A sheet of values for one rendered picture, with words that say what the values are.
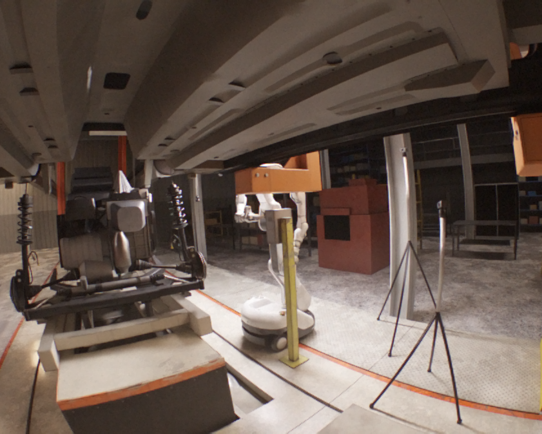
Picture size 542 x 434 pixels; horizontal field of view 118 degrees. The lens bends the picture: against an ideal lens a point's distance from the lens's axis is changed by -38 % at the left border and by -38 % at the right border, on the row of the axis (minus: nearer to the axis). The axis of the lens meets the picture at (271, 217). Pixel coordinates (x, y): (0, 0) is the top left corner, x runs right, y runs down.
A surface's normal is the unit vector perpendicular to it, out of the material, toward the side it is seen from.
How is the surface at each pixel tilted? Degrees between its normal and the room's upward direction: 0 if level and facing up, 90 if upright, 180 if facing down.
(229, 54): 134
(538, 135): 90
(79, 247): 90
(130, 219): 90
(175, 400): 90
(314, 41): 142
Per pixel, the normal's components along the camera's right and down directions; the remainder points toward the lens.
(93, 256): 0.42, 0.02
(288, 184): 0.63, 0.00
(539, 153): -0.78, 0.08
